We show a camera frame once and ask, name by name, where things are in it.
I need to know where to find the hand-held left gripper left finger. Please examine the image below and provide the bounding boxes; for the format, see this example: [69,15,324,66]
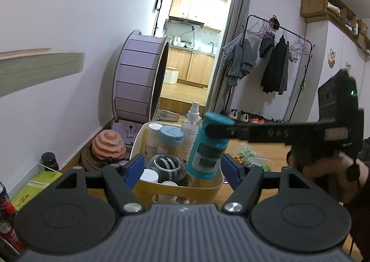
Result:
[53,154,145,214]

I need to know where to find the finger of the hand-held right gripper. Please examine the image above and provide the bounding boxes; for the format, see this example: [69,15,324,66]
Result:
[205,124,291,145]

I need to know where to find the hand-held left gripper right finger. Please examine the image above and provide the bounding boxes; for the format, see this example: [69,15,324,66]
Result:
[221,154,316,214]

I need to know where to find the white plastic bottle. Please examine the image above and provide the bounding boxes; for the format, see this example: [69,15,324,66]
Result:
[139,169,160,184]

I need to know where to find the teal bottle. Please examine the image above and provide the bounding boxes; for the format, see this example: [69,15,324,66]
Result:
[186,112,235,180]

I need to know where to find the black gyro wrist ball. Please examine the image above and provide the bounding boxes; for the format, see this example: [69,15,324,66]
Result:
[146,154,188,186]

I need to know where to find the cream storage box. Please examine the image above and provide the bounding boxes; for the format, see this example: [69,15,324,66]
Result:
[129,122,225,210]

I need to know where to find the small white labelled bottle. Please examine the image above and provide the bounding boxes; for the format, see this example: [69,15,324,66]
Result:
[157,180,179,204]

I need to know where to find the grey cap bottle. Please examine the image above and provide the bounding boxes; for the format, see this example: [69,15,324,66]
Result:
[157,126,186,159]

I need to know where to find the person's right hand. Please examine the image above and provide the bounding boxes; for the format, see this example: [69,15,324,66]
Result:
[287,146,361,203]

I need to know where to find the clear bag of green packets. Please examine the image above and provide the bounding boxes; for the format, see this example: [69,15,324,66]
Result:
[233,142,274,172]

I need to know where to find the white cap pill bottle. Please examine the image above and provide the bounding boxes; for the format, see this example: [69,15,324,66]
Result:
[144,123,164,160]

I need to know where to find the pink cat toy tower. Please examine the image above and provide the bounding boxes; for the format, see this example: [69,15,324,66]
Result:
[92,129,127,161]

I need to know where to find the round brown scratch pad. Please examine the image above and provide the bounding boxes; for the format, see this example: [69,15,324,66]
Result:
[81,146,131,172]

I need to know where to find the wooden desk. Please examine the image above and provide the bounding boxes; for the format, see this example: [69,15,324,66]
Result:
[86,139,355,262]

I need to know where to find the clear spray bottle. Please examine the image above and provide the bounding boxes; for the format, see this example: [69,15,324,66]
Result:
[181,101,203,165]

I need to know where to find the grey slipper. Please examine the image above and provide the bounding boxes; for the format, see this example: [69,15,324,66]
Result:
[158,110,180,122]

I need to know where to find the black hanging clothes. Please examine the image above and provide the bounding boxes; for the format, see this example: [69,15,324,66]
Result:
[260,36,290,96]

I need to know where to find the white wardrobe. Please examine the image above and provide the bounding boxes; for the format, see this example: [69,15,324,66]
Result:
[305,16,370,124]

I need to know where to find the black clothes rack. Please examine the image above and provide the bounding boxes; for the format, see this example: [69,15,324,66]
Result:
[241,15,315,124]

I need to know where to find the grey hanging clothes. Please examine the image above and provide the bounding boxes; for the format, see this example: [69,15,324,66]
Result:
[222,34,256,87]

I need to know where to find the small cardboard box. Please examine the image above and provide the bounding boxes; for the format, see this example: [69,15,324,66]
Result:
[355,19,369,46]

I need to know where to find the dark blue hanging shorts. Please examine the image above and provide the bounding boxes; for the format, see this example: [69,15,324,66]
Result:
[259,37,277,59]

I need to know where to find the wooden lower kitchen cabinets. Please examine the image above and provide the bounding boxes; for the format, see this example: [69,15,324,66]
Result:
[165,48,216,87]

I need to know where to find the wooden kitchen cabinets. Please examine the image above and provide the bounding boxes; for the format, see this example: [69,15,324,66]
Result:
[165,48,216,87]
[169,0,229,31]

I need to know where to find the dark jar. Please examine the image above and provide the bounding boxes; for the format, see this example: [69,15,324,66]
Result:
[40,152,60,172]

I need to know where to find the purple cat exercise wheel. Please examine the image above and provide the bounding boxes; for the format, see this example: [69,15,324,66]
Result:
[111,30,170,146]

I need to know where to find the white floor box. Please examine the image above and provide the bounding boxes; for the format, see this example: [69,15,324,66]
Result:
[164,66,180,85]

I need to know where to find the green carton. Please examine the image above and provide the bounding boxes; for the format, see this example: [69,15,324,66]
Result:
[10,170,63,212]

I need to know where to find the large cardboard box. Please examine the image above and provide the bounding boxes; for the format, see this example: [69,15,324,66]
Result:
[301,0,330,18]

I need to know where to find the grey curtain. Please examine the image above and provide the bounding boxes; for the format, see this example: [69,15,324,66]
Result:
[207,0,256,113]

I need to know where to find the range hood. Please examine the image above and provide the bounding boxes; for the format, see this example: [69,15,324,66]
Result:
[169,16,204,27]

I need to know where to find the blue soda can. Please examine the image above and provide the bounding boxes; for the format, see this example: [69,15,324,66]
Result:
[0,182,12,213]

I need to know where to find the wooden upper kitchen cabinets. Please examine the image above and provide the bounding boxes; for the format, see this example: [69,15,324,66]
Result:
[169,0,229,31]

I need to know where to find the red soda can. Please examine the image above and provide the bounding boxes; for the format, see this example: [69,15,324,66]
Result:
[0,220,25,254]

